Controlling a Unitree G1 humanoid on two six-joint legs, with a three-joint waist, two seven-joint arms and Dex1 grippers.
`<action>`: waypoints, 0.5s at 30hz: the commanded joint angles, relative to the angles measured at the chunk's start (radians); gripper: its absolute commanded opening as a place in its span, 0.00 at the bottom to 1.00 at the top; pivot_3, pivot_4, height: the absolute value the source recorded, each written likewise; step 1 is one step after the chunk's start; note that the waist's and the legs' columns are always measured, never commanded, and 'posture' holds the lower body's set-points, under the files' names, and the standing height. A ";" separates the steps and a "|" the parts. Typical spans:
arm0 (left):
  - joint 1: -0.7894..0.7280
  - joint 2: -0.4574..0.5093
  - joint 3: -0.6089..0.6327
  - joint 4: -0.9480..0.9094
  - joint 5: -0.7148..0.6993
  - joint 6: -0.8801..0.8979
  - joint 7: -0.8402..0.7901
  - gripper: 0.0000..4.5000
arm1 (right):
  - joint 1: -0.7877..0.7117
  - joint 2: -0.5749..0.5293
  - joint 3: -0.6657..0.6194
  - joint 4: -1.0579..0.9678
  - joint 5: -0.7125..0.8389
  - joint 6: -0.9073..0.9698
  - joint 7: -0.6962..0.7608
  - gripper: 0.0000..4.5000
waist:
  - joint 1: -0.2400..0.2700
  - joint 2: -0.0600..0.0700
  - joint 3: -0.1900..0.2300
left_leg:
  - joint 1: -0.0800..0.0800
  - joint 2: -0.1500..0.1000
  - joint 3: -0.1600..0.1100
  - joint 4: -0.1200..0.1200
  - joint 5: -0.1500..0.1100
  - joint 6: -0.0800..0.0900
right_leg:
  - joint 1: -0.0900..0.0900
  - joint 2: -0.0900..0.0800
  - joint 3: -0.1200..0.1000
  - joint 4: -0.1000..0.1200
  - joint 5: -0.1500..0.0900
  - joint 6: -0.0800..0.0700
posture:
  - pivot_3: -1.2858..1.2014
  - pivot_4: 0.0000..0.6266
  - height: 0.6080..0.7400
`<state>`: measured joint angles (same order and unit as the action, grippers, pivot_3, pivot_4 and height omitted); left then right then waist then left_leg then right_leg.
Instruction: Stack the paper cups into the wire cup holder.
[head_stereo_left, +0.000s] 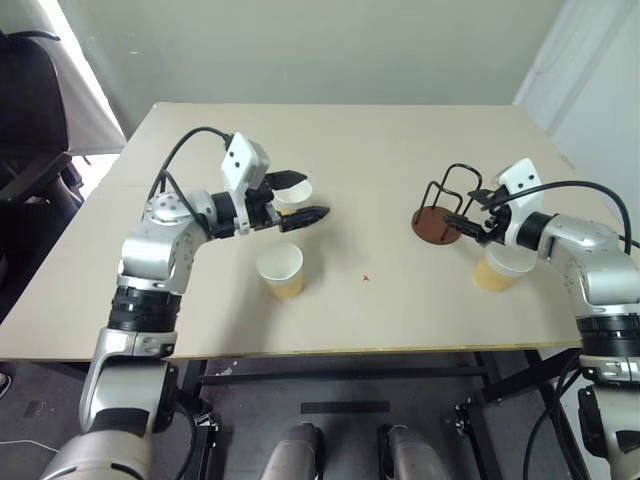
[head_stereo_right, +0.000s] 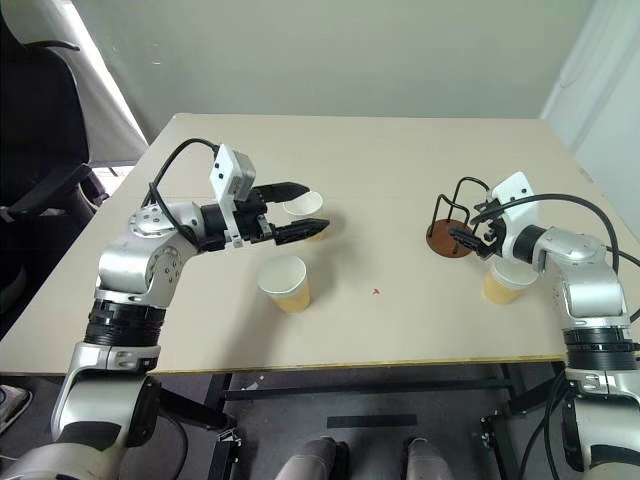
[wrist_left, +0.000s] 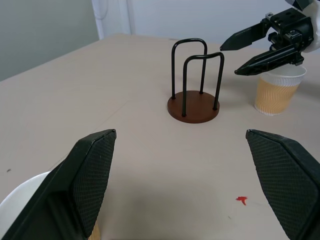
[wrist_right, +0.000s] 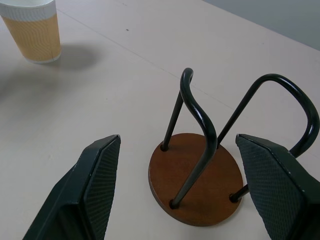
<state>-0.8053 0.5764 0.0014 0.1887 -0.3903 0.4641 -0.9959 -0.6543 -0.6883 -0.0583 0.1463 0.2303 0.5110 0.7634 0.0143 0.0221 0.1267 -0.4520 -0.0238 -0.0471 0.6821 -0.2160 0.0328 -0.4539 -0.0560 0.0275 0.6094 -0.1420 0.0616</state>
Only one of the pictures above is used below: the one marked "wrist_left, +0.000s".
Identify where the wire rack with wooden base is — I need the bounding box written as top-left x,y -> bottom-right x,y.
166,37 -> 225,125

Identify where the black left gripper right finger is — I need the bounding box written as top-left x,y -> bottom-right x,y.
245,129 -> 320,240

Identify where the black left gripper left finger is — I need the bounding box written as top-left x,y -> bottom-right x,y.
0,128 -> 118,240

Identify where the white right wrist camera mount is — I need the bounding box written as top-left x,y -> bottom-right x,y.
286,0 -> 320,54

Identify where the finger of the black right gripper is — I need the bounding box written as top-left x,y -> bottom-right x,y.
219,21 -> 268,52
234,43 -> 305,77

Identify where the white door frame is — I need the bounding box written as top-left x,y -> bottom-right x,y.
90,0 -> 132,41

